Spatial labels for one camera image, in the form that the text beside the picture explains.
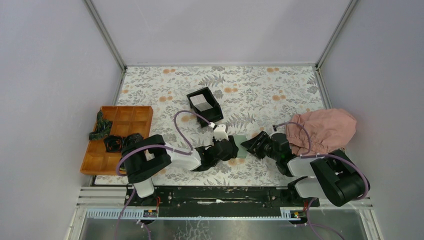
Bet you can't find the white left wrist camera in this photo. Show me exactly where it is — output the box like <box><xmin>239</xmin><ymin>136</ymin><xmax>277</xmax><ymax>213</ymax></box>
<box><xmin>208</xmin><ymin>122</ymin><xmax>229</xmax><ymax>141</ymax></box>

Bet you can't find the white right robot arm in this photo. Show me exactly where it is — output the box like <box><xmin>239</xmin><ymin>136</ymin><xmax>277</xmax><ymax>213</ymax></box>
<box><xmin>241</xmin><ymin>131</ymin><xmax>371</xmax><ymax>207</ymax></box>

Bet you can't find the black card box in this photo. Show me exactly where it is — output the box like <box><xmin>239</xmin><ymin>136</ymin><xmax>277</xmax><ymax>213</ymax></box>
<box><xmin>186</xmin><ymin>87</ymin><xmax>224</xmax><ymax>123</ymax></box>

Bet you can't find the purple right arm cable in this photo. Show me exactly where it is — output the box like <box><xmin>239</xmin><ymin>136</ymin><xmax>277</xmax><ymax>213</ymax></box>
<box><xmin>272</xmin><ymin>121</ymin><xmax>371</xmax><ymax>201</ymax></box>

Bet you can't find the stack of white cards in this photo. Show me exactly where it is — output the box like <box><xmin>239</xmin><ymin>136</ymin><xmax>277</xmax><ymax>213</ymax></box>
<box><xmin>189</xmin><ymin>94</ymin><xmax>213</xmax><ymax>112</ymax></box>

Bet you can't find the green patterned strap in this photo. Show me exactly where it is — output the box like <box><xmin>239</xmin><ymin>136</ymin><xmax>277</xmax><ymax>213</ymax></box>
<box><xmin>88</xmin><ymin>110</ymin><xmax>114</xmax><ymax>141</ymax></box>

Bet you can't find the pink cloth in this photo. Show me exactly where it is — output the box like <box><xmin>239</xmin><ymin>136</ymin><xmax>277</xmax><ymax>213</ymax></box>
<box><xmin>285</xmin><ymin>108</ymin><xmax>357</xmax><ymax>156</ymax></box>

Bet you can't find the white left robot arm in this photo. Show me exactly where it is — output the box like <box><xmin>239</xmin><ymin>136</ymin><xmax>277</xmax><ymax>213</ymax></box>
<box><xmin>115</xmin><ymin>134</ymin><xmax>239</xmax><ymax>206</ymax></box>

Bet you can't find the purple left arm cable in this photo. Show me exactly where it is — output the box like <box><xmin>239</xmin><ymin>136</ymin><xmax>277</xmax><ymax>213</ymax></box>
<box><xmin>115</xmin><ymin>110</ymin><xmax>216</xmax><ymax>240</ymax></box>

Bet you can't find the orange compartment tray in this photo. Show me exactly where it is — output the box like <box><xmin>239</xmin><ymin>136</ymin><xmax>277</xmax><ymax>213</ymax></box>
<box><xmin>80</xmin><ymin>106</ymin><xmax>154</xmax><ymax>176</ymax></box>

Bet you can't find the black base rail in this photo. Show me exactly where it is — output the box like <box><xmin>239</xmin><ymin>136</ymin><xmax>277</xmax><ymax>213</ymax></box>
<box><xmin>124</xmin><ymin>186</ymin><xmax>320</xmax><ymax>218</ymax></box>

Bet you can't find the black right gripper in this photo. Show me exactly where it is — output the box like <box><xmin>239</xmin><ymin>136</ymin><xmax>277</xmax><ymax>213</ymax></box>
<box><xmin>240</xmin><ymin>130</ymin><xmax>280</xmax><ymax>162</ymax></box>

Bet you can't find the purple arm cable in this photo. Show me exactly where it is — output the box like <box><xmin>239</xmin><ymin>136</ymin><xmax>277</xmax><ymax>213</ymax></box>
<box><xmin>115</xmin><ymin>110</ymin><xmax>216</xmax><ymax>240</ymax></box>
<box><xmin>272</xmin><ymin>121</ymin><xmax>371</xmax><ymax>201</ymax></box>

